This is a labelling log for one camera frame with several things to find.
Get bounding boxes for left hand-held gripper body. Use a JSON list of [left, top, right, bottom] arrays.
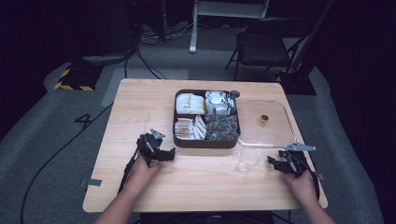
[[135, 128, 166, 167]]

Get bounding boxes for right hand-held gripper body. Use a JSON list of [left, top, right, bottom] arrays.
[[277, 142, 318, 179]]

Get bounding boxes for person's left hand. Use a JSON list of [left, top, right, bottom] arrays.
[[125, 154, 163, 196]]

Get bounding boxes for person's right hand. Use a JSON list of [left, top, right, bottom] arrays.
[[281, 169, 319, 207]]

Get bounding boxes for clear glass cup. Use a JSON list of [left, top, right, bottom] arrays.
[[236, 146, 262, 174]]

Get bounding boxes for pile of clear wrapped sticks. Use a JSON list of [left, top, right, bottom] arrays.
[[174, 118, 196, 140]]

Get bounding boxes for brown compartment tray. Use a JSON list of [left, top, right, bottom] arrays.
[[172, 89, 241, 149]]

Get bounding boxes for row of white sachets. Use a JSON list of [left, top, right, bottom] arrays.
[[192, 115, 207, 141]]

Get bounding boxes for clear lid with gold knob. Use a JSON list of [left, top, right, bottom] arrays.
[[235, 98, 299, 149]]

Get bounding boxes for pile of yellow white packets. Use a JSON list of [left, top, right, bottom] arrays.
[[176, 92, 206, 115]]

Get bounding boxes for pile of grey tea bags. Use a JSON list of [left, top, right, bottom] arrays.
[[205, 113, 240, 142]]

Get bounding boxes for grey tape strip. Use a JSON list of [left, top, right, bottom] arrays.
[[79, 178, 104, 189]]

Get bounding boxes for pile of silver white packets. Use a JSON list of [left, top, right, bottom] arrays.
[[205, 90, 236, 117]]

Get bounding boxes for person's dark clothing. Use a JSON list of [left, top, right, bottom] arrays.
[[139, 211, 276, 224]]

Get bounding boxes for black yellow striped stand base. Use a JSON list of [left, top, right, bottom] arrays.
[[53, 60, 104, 92]]

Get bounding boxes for black folding chair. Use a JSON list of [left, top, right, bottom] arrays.
[[225, 17, 314, 82]]

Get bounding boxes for white metal stand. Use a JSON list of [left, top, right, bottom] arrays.
[[189, 0, 271, 55]]

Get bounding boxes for right hand-held gripper cable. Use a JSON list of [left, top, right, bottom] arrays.
[[295, 157, 321, 200]]

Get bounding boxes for hand-held gripper cable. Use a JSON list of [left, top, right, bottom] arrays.
[[295, 157, 321, 200], [117, 146, 140, 194]]

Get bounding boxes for left hand-held gripper cable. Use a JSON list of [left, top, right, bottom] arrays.
[[117, 146, 140, 194]]

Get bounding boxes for black floor cable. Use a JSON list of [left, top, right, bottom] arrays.
[[19, 102, 115, 224]]

